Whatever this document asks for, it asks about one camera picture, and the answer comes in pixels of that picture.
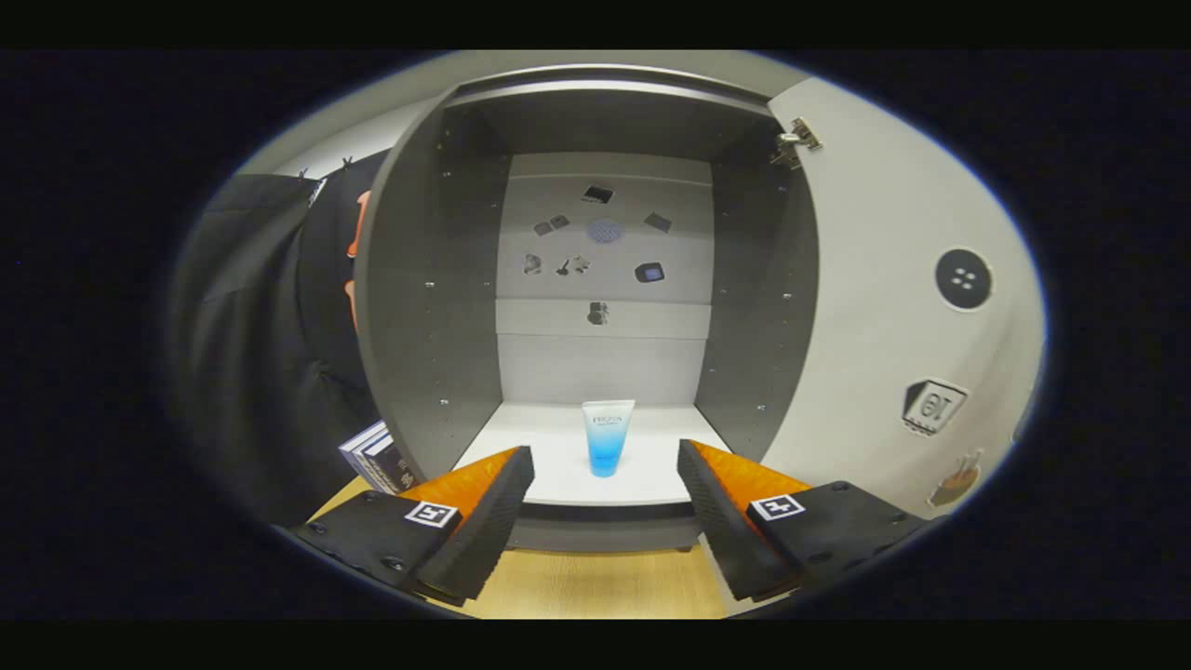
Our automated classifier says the dark blue book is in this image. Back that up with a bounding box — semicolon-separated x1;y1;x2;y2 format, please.
358;428;420;494

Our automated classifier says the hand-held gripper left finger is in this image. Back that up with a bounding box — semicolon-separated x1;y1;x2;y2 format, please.
293;445;536;606

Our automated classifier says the dark grey cabinet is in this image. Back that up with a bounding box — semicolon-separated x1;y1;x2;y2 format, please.
354;63;820;555

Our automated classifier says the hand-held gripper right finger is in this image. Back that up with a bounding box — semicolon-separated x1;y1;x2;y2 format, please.
676;439;931;604

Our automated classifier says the metal door hinge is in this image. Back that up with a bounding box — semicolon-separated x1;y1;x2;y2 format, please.
770;116;824;170

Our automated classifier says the white spine book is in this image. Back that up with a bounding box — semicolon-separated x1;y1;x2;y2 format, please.
346;421;401;492

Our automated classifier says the blue and white tube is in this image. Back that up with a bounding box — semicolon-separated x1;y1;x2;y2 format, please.
582;399;636;478

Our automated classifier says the pale blue book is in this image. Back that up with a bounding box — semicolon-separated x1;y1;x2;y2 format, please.
338;423;392;489

